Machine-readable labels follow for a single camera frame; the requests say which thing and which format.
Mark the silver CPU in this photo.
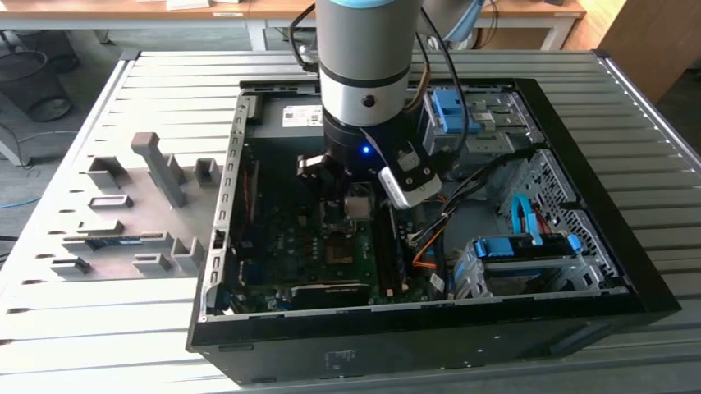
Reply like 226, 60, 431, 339
343, 193, 375, 222

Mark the CPU socket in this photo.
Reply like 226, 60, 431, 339
320, 233, 357, 267

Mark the grey power supply unit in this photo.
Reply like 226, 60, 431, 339
252, 94, 327, 184

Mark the empty blue disk carrier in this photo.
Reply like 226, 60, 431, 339
429, 89, 479, 135

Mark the tall metal drive cage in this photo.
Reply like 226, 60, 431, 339
419, 89, 550, 182

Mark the green motherboard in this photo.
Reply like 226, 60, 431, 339
226, 180, 441, 315

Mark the black RAM slot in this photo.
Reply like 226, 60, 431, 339
373, 220, 396, 297
387, 208, 411, 291

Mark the black graphics card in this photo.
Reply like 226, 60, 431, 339
287, 280, 373, 312

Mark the blue carrier with disk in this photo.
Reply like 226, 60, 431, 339
472, 233, 582, 261

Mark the grey parts rack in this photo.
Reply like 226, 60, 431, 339
21, 131, 226, 285

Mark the blue green RAM stick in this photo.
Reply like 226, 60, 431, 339
82, 235, 148, 250

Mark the low metal disk bay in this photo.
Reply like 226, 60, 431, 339
447, 237, 623, 300

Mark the wooden top desk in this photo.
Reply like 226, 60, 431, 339
0, 0, 587, 53

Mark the black PC case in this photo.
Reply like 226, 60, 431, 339
184, 76, 682, 387

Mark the black wheeled bin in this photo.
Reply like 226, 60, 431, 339
0, 29, 82, 123

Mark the wooden cabinet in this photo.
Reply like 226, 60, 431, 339
563, 0, 701, 106

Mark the small wrist camera box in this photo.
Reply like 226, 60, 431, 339
295, 153, 331, 181

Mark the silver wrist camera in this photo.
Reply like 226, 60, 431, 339
375, 149, 443, 211

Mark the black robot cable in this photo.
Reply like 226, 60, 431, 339
287, 2, 471, 165

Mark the black cable bundle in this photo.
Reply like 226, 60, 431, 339
407, 147, 540, 247

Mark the orange wire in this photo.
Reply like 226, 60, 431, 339
409, 226, 448, 271

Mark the blue flat cable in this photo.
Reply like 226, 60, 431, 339
508, 194, 546, 248

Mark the blue floor cable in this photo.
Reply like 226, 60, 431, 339
0, 195, 44, 210

